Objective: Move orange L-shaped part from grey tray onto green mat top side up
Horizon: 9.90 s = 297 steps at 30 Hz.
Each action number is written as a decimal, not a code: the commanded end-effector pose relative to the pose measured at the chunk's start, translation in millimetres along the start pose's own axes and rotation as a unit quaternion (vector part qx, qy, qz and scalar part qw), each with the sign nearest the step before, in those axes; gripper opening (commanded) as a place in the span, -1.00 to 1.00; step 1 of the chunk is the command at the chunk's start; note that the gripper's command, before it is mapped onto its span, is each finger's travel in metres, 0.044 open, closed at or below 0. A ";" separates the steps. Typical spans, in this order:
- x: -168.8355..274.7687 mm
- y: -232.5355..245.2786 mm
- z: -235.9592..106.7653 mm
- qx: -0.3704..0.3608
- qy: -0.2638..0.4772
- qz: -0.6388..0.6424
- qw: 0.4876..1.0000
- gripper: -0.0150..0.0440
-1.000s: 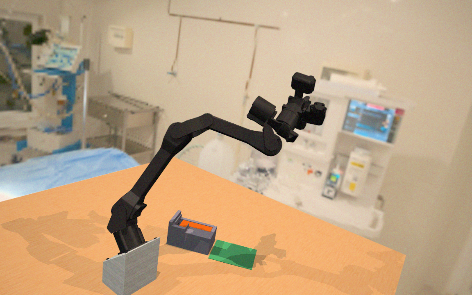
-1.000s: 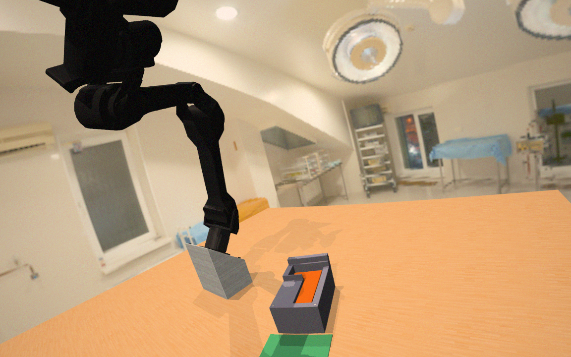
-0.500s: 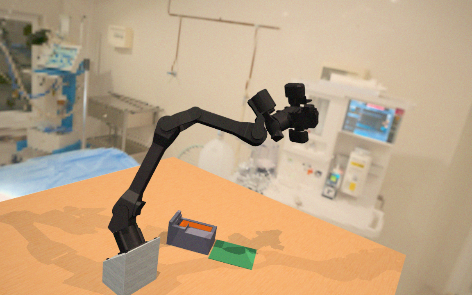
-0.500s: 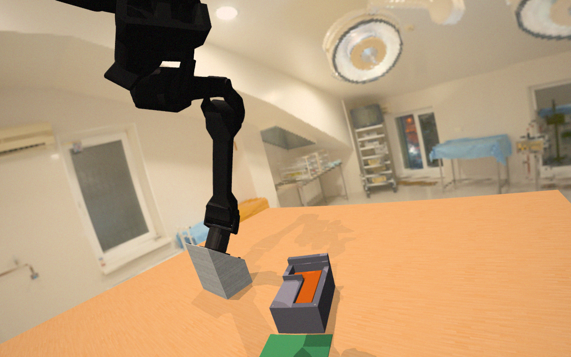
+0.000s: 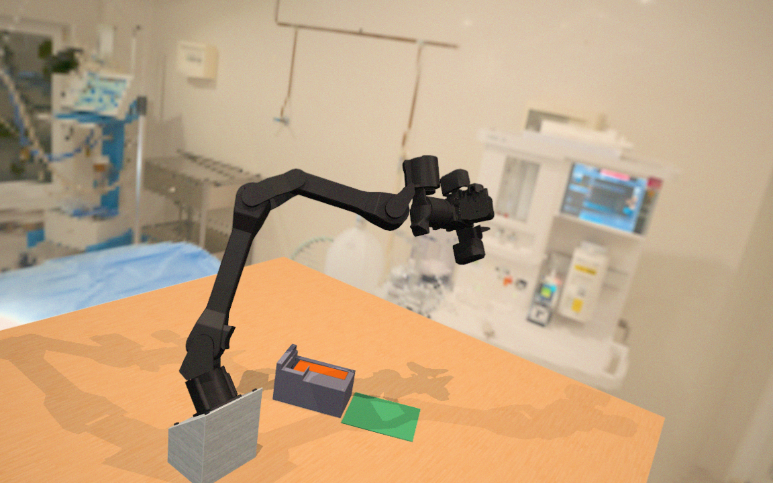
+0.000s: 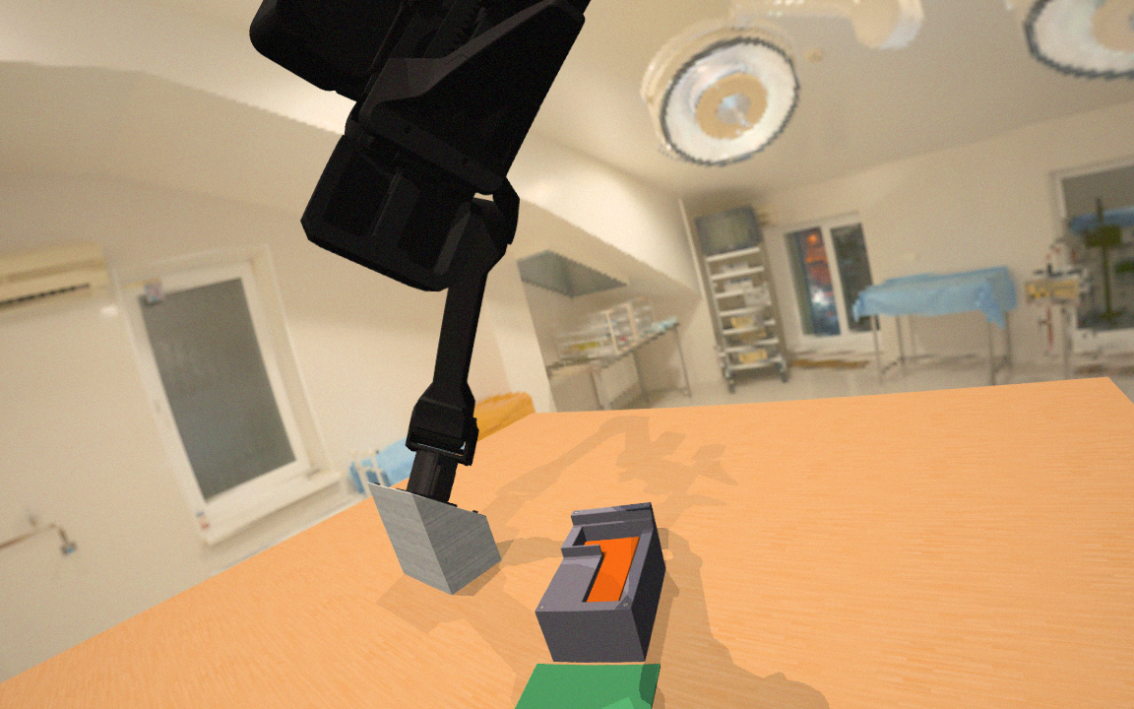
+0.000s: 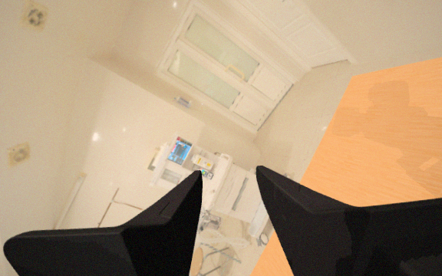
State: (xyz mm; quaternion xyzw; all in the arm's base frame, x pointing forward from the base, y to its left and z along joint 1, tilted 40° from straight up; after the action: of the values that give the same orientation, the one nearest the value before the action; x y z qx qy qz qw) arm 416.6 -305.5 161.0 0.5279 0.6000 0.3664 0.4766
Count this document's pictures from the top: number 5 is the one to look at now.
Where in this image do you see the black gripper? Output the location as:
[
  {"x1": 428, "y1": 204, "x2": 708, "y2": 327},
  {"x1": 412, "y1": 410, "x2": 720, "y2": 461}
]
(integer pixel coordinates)
[{"x1": 432, "y1": 168, "x2": 491, "y2": 265}]

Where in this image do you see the orange block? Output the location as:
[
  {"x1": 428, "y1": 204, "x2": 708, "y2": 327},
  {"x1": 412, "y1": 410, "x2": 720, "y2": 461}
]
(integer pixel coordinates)
[{"x1": 294, "y1": 360, "x2": 348, "y2": 380}]

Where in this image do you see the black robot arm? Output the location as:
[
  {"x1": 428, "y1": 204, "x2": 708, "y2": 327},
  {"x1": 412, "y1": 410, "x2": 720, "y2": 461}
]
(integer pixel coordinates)
[{"x1": 178, "y1": 155, "x2": 494, "y2": 417}]

